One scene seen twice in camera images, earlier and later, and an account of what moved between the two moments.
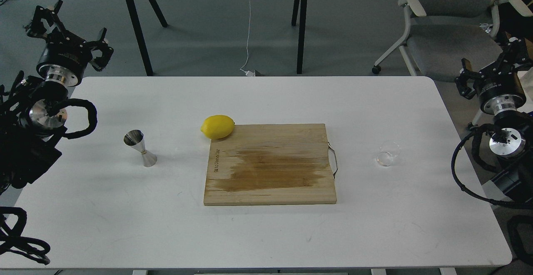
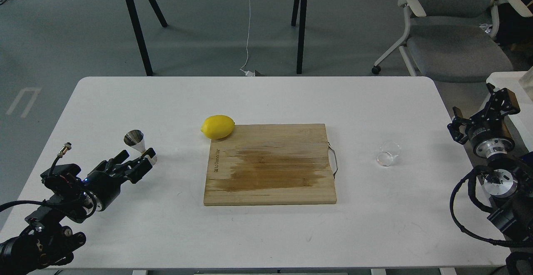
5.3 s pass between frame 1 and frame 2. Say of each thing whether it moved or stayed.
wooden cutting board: stayed
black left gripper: moved
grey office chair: stayed
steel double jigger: stayed
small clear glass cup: stayed
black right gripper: moved
